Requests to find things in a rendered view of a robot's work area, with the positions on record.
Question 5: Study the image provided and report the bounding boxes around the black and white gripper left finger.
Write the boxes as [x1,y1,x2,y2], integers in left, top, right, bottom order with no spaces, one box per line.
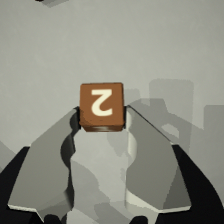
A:
[0,106,81,224]

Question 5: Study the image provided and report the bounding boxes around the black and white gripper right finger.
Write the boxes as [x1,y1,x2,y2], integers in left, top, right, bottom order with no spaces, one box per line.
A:
[124,105,224,224]

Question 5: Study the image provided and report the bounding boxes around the brown number cube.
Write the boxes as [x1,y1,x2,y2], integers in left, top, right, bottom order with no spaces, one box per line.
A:
[79,82,125,132]

